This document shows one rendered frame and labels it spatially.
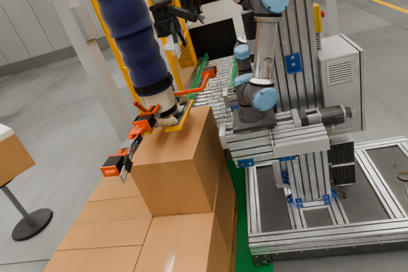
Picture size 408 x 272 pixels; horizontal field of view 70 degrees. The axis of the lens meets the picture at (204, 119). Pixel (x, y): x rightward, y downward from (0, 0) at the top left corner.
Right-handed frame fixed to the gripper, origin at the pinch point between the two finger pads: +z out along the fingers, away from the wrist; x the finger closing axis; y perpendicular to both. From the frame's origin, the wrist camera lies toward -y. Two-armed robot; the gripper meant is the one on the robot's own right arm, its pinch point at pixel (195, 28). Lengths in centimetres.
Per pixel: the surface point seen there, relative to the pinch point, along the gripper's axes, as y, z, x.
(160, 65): 21, 5, -49
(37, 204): -189, 143, -135
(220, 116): -29, 89, 23
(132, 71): 13, 3, -62
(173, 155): 32, 49, -68
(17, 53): -1230, 72, 109
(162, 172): 29, 56, -76
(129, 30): 20, -18, -59
